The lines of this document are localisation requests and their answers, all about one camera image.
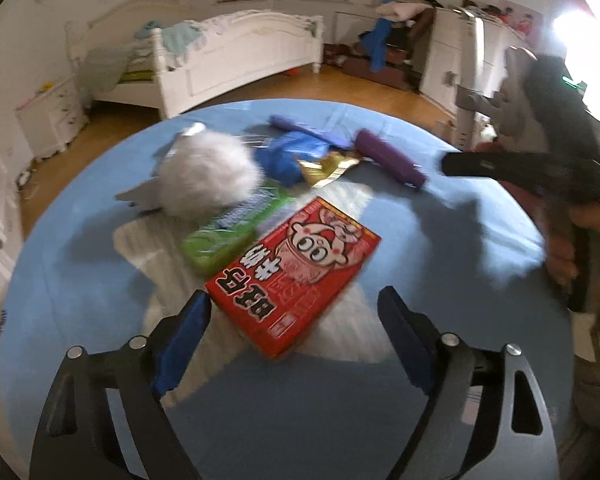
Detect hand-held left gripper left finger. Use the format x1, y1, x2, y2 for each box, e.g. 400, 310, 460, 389
30, 289, 213, 480

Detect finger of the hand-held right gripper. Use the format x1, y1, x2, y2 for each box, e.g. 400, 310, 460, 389
490, 47, 538, 138
441, 151, 541, 187

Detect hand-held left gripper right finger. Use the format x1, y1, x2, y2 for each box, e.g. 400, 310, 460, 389
377, 286, 561, 480

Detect purple tube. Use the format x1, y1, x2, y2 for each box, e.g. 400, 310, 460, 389
355, 129, 427, 190

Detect green snack packet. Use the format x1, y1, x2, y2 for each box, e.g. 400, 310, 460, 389
180, 187, 293, 276

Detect red cartoon milk carton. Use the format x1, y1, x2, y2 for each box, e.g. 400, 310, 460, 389
205, 196, 382, 359

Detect gold foil wrapper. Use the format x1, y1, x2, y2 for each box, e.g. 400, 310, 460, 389
295, 152, 363, 189

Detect white fluffy ball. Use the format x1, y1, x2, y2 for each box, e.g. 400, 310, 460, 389
115, 122, 266, 221

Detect blue-purple stick wrapper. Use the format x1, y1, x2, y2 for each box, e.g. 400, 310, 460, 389
269, 114, 353, 149

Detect blue wrapper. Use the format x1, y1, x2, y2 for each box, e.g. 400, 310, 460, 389
252, 131, 331, 188

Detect person's right hand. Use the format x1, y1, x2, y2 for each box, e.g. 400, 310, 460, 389
544, 200, 600, 312

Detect white dresser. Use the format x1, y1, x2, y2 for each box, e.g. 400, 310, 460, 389
420, 2, 546, 154

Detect dark pile of belongings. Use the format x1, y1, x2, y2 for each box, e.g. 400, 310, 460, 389
325, 24, 434, 92

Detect pink clothes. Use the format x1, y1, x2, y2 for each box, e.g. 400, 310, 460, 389
375, 1, 434, 24

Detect blue cloth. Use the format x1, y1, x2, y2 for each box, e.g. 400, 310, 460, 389
367, 20, 389, 74

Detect white nightstand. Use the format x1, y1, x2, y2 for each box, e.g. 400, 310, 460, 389
14, 77, 88, 162

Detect white bed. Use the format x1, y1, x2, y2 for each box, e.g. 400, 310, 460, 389
65, 0, 326, 121

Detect grey-green blanket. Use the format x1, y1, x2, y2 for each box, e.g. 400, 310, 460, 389
81, 41, 137, 92

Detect light blue blanket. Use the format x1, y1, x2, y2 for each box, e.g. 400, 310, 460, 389
161, 20, 204, 69

